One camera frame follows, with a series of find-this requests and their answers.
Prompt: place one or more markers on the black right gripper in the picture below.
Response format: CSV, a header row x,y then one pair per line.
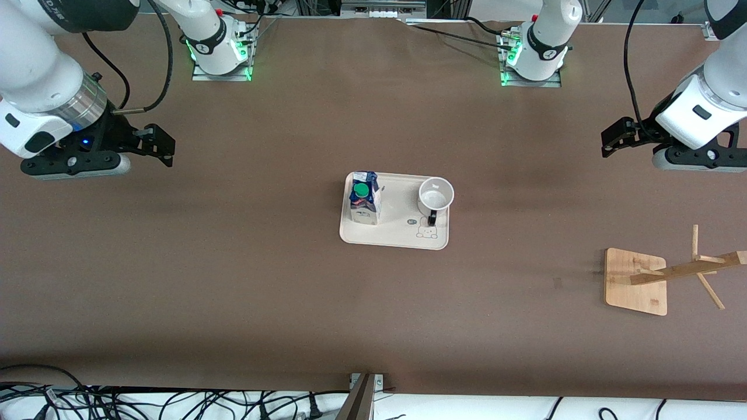
x,y
118,135

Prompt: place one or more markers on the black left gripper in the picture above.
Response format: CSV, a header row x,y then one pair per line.
x,y
646,132

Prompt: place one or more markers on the blue white milk carton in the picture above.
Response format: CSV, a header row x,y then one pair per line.
x,y
365,201

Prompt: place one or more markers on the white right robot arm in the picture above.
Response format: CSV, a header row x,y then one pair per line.
x,y
32,73

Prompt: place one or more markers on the wooden cup rack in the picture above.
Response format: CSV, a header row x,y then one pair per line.
x,y
636,280

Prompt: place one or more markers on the beige rabbit print tray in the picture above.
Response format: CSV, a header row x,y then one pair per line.
x,y
397,233

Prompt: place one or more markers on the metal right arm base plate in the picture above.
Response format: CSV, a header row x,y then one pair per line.
x,y
201,74

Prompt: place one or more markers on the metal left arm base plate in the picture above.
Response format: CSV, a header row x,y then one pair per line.
x,y
554,81

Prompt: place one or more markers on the metal table corner bracket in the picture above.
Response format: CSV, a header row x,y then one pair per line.
x,y
710,30

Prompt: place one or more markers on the metal table edge bracket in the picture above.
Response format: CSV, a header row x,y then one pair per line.
x,y
365,396

